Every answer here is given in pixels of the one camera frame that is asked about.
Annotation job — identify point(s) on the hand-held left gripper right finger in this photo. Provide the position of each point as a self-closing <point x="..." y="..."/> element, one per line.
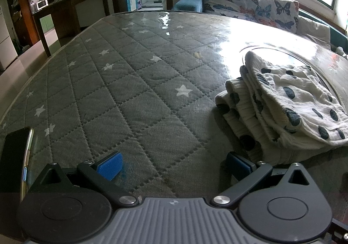
<point x="240" y="165"/>

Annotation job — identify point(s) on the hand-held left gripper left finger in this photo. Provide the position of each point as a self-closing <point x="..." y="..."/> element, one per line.
<point x="110" y="166"/>

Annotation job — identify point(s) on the white spotted clothes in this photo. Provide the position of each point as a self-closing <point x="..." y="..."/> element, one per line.
<point x="285" y="102"/>

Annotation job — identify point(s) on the grey quilted star table cover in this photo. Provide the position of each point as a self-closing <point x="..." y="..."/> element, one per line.
<point x="122" y="83"/>

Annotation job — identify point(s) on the black smartphone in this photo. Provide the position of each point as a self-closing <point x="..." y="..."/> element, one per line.
<point x="13" y="157"/>

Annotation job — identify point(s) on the white pillow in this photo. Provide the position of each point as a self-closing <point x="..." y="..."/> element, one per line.
<point x="312" y="31"/>

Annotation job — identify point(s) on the dark wooden counter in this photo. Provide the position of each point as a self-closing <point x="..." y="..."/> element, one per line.
<point x="62" y="12"/>

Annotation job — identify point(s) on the white refrigerator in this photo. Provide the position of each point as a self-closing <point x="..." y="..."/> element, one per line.
<point x="6" y="42"/>

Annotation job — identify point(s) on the butterfly print cushion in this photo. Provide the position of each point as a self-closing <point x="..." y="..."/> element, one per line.
<point x="244" y="1"/>

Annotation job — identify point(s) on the blue cushion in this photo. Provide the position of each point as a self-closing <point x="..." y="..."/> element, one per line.
<point x="187" y="3"/>

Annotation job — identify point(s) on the white microwave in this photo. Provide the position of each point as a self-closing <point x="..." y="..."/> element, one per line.
<point x="42" y="4"/>

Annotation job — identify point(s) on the wooden shelf unit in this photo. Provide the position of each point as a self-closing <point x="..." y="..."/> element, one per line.
<point x="24" y="10"/>

